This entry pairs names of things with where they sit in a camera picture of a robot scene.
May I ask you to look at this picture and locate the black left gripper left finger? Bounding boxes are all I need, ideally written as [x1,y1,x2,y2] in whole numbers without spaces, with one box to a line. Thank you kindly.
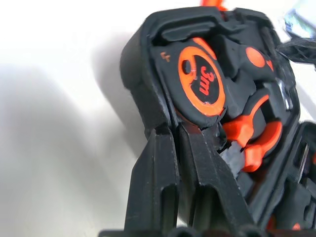
[124,128,181,232]

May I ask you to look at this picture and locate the claw hammer black orange handle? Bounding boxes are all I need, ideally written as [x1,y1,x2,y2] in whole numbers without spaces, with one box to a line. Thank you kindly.
[219,37,292,112]

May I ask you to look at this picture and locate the orange black pliers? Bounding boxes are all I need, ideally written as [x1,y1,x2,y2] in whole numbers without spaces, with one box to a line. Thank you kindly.
[219,95,283,179]

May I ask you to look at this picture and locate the screwdriver black orange handle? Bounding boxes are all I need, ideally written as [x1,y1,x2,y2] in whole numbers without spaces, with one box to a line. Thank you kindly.
[298,144,311,186]

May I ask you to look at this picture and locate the black plastic tool case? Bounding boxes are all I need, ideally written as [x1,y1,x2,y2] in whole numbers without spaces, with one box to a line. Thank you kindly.
[119,0,316,233]

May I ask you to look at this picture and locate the black orange tape measure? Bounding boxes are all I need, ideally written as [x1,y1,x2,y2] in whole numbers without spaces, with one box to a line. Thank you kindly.
[170,37,227,129]

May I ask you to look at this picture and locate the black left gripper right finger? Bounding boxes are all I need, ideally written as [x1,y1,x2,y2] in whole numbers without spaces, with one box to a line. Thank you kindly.
[178,124,259,232]

